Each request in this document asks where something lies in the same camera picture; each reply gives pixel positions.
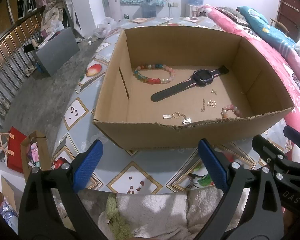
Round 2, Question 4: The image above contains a pink bead bracelet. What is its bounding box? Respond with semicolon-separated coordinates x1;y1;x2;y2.
220;104;244;119

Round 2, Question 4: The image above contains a gold heart earring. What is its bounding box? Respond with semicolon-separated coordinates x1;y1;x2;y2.
207;100;217;108

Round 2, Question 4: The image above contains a gold chain charm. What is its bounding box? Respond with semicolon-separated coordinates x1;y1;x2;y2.
201;99;205;113

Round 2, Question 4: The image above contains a black purple smart watch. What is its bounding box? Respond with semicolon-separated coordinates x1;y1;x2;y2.
151;66;229;102

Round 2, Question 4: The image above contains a silver charm keychain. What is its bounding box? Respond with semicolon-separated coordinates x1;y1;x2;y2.
162;112;192;125

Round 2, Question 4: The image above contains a multicolour bead bracelet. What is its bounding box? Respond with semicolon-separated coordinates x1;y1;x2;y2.
133;63;176;86

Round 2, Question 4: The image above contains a brown paper bag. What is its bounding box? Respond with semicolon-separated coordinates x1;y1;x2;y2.
20;131;51;181

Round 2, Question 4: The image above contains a red gift bag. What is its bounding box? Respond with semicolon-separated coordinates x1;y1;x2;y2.
0;126;26;173

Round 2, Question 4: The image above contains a pink floral quilt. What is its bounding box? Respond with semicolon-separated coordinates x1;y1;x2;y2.
197;5;300;134

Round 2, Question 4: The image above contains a teal patterned pillow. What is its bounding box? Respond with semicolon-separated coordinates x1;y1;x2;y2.
237;6;296;54

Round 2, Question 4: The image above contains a brown wooden door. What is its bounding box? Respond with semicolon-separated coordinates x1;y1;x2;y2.
275;0;300;42

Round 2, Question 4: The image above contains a brown cardboard box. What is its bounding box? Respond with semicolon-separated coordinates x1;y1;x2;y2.
94;26;294;150

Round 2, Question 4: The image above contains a grey storage box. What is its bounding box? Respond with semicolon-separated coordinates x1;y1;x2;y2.
35;27;79;76

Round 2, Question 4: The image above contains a metal stair railing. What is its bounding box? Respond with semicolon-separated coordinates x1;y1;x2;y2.
0;7;45;131

